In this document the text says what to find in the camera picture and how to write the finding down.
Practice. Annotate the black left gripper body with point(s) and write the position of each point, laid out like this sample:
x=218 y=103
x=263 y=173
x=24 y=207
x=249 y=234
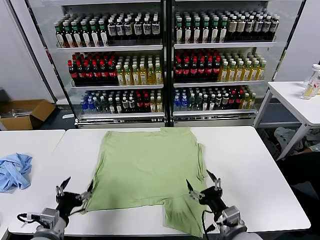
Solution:
x=70 y=202

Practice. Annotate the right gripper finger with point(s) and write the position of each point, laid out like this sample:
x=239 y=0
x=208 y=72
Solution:
x=194 y=194
x=217 y=185

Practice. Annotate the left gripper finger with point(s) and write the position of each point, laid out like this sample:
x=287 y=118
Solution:
x=83 y=195
x=60 y=192

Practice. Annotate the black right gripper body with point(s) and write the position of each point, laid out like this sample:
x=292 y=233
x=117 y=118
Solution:
x=212 y=198

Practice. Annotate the light green t-shirt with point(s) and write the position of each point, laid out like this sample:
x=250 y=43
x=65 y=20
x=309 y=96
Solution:
x=150 y=162

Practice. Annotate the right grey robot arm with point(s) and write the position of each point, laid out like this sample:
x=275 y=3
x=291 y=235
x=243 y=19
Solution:
x=237 y=232

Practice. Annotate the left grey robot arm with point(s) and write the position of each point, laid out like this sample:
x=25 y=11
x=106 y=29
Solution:
x=50 y=232

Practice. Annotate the pile of pale clothes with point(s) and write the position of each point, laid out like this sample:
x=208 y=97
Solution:
x=287 y=140

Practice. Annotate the person in black clothes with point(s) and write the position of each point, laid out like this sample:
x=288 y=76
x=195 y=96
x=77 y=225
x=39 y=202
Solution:
x=300 y=172

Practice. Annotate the crumpled light blue shirt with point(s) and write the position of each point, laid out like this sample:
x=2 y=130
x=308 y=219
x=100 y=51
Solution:
x=15 y=170

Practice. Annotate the dark laundry crate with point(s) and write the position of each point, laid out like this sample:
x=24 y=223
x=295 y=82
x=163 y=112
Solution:
x=270 y=145

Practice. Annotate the small white floor object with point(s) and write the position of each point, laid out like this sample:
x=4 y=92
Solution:
x=68 y=116

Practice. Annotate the open cardboard box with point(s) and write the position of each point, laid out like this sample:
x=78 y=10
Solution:
x=17 y=123

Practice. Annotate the small green cap tea bottle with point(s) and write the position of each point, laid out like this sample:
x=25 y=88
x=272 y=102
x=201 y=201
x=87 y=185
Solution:
x=212 y=102
x=118 y=105
x=111 y=105
x=205 y=102

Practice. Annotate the small beige label dark bottle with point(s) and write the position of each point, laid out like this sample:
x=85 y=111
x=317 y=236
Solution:
x=132 y=105
x=125 y=105
x=225 y=101
x=218 y=101

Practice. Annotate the small teal water bottle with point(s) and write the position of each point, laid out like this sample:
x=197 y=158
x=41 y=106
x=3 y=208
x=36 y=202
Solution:
x=191 y=102
x=98 y=105
x=104 y=105
x=198 y=102

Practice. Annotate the small red cap cola bottle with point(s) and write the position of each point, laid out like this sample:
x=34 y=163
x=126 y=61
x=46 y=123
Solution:
x=239 y=100
x=146 y=104
x=139 y=104
x=232 y=100

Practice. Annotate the small blue water bottle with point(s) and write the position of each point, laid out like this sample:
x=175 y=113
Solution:
x=83 y=105
x=177 y=103
x=90 y=105
x=184 y=103

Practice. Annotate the small yellow drink bottle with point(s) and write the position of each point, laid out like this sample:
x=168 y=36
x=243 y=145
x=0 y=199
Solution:
x=246 y=101
x=159 y=104
x=152 y=104
x=252 y=100

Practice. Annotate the bundle of metal rails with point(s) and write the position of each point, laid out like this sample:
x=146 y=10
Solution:
x=17 y=112

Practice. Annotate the green label yellow drink bottle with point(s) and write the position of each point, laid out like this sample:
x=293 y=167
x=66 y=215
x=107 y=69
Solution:
x=246 y=72
x=135 y=76
x=231 y=72
x=223 y=72
x=127 y=76
x=151 y=75
x=254 y=71
x=239 y=72
x=120 y=76
x=260 y=71
x=158 y=75
x=143 y=76

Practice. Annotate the white side table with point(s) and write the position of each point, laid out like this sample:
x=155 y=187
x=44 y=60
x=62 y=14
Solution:
x=287 y=92

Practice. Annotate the clear white cap plastic bottle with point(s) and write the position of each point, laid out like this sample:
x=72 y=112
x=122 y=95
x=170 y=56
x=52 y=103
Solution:
x=310 y=90

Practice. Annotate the white beverage shelf unit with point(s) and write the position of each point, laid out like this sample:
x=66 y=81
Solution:
x=112 y=47
x=220 y=45

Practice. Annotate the open glass cooler door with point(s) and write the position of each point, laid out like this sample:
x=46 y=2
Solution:
x=285 y=50
x=40 y=50

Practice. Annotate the green cap white label bottle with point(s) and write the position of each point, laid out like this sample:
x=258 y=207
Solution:
x=214 y=31
x=77 y=36
x=103 y=35
x=205 y=31
x=59 y=37
x=187 y=32
x=85 y=36
x=94 y=35
x=68 y=37
x=223 y=31
x=179 y=32
x=196 y=32

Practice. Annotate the white cap beige label bottle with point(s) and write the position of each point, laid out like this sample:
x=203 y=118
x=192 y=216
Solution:
x=241 y=27
x=232 y=27

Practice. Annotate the white cap navy label bottle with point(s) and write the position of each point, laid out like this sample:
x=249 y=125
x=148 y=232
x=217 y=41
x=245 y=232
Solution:
x=275 y=25
x=250 y=26
x=147 y=28
x=258 y=26
x=267 y=26
x=128 y=29
x=155 y=27
x=120 y=29
x=137 y=28
x=112 y=30

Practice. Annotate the silver right wrist camera block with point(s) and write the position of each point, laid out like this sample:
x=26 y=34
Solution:
x=231 y=213

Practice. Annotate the silver wrist camera block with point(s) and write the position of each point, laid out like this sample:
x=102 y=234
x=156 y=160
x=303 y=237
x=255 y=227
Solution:
x=48 y=216
x=231 y=213

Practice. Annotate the silver left wrist camera block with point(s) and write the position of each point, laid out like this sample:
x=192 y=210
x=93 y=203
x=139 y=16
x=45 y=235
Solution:
x=48 y=216

